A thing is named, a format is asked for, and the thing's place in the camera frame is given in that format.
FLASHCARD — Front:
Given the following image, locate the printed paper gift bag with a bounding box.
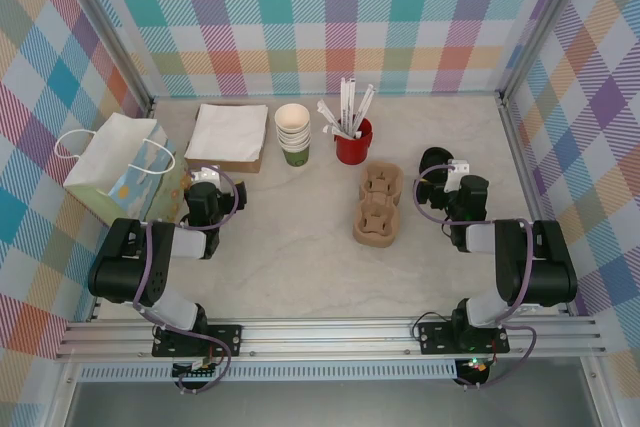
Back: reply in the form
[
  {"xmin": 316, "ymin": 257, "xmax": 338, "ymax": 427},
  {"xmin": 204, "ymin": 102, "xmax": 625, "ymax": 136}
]
[{"xmin": 53, "ymin": 112, "xmax": 194, "ymax": 243}]

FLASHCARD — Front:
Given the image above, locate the stack of cardboard cup carriers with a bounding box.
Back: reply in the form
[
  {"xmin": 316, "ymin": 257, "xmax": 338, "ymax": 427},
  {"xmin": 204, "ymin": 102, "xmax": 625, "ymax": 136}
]
[{"xmin": 352, "ymin": 161, "xmax": 405, "ymax": 250}]

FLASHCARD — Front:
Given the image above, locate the brown cardboard napkin box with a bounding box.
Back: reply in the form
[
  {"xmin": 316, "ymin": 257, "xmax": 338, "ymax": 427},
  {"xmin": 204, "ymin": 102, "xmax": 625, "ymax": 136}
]
[{"xmin": 184, "ymin": 106, "xmax": 271, "ymax": 176}]

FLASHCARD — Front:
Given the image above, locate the stack of paper cups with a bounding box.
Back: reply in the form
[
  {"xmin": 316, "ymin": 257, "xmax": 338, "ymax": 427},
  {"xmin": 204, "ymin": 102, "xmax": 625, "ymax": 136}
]
[{"xmin": 274, "ymin": 102, "xmax": 312, "ymax": 168}]

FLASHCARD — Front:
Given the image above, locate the red cup of stirrers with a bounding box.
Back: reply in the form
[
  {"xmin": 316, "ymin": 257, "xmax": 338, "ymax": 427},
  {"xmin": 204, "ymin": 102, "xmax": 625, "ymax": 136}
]
[{"xmin": 334, "ymin": 117, "xmax": 375, "ymax": 166}]

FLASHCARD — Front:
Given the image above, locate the small circuit board with lights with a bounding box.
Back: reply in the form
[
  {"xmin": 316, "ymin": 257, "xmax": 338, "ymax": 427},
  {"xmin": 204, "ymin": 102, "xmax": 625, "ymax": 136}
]
[{"xmin": 457, "ymin": 356, "xmax": 490, "ymax": 376}]

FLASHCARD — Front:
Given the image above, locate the small green circuit board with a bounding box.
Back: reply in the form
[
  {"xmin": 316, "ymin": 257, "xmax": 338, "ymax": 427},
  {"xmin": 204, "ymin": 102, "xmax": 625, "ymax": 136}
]
[{"xmin": 172, "ymin": 359, "xmax": 221, "ymax": 381}]

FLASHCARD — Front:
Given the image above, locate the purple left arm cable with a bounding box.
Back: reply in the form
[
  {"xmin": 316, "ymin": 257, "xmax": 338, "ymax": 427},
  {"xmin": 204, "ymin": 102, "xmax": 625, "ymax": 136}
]
[{"xmin": 130, "ymin": 166, "xmax": 240, "ymax": 396}]

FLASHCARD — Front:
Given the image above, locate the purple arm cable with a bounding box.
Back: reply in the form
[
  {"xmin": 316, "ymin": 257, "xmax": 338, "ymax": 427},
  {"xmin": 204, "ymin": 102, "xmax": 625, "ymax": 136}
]
[
  {"xmin": 130, "ymin": 166, "xmax": 240, "ymax": 396},
  {"xmin": 412, "ymin": 161, "xmax": 539, "ymax": 393}
]

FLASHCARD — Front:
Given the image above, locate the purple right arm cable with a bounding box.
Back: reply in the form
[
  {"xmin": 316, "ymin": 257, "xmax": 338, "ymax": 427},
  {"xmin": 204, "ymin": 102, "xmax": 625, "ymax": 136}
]
[{"xmin": 412, "ymin": 161, "xmax": 539, "ymax": 393}]

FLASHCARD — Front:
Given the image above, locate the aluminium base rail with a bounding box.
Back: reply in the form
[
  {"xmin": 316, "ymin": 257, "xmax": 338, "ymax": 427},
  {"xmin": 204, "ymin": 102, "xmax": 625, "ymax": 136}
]
[{"xmin": 54, "ymin": 316, "xmax": 609, "ymax": 362}]

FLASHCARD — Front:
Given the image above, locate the aluminium frame post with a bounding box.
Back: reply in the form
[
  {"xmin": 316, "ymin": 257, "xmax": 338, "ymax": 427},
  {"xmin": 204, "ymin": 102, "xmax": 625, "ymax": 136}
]
[
  {"xmin": 59, "ymin": 0, "xmax": 154, "ymax": 116},
  {"xmin": 497, "ymin": 0, "xmax": 599, "ymax": 103}
]

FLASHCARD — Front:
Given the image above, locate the slotted grey cable tray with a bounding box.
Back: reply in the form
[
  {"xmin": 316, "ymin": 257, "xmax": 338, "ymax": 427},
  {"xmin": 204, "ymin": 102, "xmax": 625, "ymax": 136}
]
[{"xmin": 77, "ymin": 365, "xmax": 459, "ymax": 382}]

